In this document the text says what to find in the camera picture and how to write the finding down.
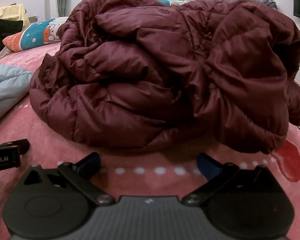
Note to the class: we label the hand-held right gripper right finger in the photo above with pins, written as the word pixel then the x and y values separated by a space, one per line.
pixel 208 168

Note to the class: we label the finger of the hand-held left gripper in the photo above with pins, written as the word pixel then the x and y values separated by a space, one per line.
pixel 22 145

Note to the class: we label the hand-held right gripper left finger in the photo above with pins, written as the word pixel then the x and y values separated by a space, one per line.
pixel 90 164

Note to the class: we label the maroon down jacket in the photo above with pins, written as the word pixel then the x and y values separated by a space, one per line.
pixel 152 67

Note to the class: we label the pink plush bed blanket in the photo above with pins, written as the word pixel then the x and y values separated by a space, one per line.
pixel 52 145

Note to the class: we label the light blue padded jacket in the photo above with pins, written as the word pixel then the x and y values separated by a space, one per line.
pixel 7 85

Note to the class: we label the rolled teal orange printed blanket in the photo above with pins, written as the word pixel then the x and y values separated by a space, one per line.
pixel 32 33

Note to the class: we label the black cushion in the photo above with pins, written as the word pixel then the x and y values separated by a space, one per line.
pixel 7 33

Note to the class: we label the yellow star-print cloth cover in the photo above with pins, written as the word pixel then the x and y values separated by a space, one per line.
pixel 5 12

